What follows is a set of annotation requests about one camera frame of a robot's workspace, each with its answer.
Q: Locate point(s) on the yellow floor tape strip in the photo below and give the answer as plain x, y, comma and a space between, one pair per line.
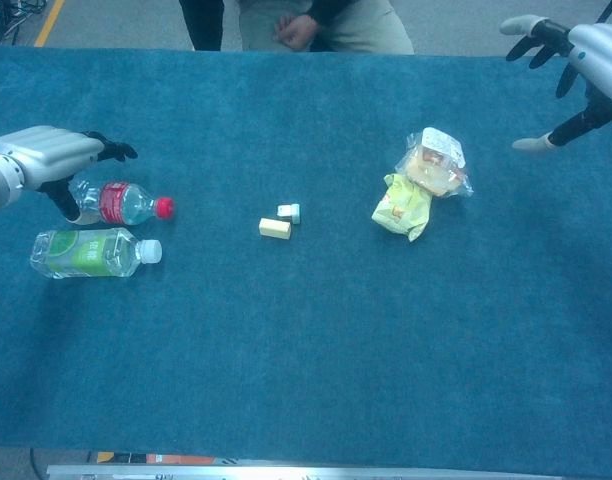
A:
50, 22

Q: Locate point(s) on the person in beige trousers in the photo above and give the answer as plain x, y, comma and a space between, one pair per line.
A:
366, 30

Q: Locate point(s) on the person in dark trousers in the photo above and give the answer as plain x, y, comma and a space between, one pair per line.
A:
201, 25

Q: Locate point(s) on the yellow snack bag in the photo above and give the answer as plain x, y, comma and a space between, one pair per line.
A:
401, 210

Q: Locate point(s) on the black tripod stand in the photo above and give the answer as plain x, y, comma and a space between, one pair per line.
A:
607, 11

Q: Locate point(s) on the sandwich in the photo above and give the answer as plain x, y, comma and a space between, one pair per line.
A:
436, 170

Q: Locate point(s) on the small yellow block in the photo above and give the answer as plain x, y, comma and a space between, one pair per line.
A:
275, 228

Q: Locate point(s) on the clear bottle red label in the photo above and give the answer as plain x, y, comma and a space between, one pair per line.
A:
131, 205

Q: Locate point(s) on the teal table cloth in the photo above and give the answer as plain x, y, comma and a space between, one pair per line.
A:
136, 375

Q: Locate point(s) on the orange black floor object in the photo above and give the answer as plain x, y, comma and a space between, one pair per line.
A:
176, 458

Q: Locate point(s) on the small teal white block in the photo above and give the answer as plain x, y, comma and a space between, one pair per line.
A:
292, 212

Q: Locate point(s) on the aluminium rail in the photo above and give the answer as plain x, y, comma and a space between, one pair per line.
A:
286, 472

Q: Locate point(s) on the clear bottle green label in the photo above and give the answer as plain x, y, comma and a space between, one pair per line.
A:
86, 255

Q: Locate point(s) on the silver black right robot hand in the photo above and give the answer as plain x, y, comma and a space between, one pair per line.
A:
606, 65

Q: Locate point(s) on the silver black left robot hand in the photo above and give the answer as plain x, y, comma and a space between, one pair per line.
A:
46, 152

